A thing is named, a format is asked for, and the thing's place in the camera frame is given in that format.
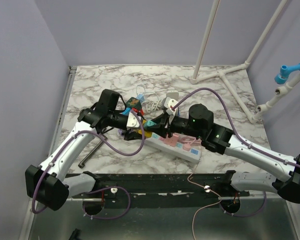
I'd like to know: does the thin pink power cord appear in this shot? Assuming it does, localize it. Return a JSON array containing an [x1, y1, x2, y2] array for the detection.
[[187, 162, 223, 240]]

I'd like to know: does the white power strip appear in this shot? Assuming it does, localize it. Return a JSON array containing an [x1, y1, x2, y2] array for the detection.
[[145, 133, 202, 164]]

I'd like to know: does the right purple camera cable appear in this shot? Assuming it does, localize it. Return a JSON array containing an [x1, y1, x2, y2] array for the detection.
[[171, 87, 300, 218]]

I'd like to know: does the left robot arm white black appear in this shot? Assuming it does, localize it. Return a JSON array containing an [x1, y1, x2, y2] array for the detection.
[[25, 89, 145, 214]]

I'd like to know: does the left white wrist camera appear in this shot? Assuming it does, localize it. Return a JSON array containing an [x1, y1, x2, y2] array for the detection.
[[126, 112, 142, 130]]

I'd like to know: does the dark green cube socket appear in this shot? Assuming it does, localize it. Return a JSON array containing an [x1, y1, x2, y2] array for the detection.
[[126, 97, 142, 110]]

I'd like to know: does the pink round plug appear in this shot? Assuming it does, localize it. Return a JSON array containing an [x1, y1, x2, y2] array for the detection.
[[182, 143, 192, 151]]

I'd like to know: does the blue pipe fitting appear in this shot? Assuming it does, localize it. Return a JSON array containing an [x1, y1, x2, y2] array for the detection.
[[274, 63, 300, 85]]

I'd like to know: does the blue cube socket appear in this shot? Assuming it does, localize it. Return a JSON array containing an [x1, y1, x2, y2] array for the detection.
[[122, 107, 132, 116]]

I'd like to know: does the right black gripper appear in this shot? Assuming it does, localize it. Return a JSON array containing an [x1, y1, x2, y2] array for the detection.
[[148, 111, 204, 138]]

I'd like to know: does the pink flat adapter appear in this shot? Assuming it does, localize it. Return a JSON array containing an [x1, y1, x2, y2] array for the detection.
[[179, 136, 202, 147]]

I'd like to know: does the teal plug adapter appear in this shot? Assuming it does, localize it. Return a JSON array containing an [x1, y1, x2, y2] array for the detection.
[[143, 120, 156, 131]]

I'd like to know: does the white pvc pipe frame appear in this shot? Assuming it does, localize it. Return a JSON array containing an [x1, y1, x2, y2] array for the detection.
[[191, 0, 300, 125]]

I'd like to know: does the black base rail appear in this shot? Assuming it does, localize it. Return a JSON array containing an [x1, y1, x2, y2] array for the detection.
[[63, 171, 249, 212]]

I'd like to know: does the pink cube socket adapter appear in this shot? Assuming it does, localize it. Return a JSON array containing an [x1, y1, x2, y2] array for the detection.
[[163, 133, 180, 147]]

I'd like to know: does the red cube socket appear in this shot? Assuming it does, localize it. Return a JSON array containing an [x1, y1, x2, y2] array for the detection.
[[132, 108, 144, 116]]

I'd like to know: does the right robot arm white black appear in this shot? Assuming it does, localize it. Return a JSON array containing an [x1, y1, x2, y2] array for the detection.
[[148, 104, 300, 204]]

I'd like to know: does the yellow cube socket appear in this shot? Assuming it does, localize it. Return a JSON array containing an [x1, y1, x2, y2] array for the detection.
[[137, 129, 152, 139]]

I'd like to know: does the light blue usb charger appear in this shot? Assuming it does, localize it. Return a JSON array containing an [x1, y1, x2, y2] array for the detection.
[[136, 93, 145, 103]]

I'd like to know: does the purple camera cable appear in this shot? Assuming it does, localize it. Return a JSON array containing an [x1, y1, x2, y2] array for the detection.
[[31, 112, 147, 215], [171, 87, 300, 218]]

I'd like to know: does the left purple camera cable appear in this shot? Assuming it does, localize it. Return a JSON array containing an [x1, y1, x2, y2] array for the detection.
[[31, 112, 147, 215]]

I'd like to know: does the dark metal t-handle key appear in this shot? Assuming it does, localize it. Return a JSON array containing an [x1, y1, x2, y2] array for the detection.
[[78, 140, 104, 169]]

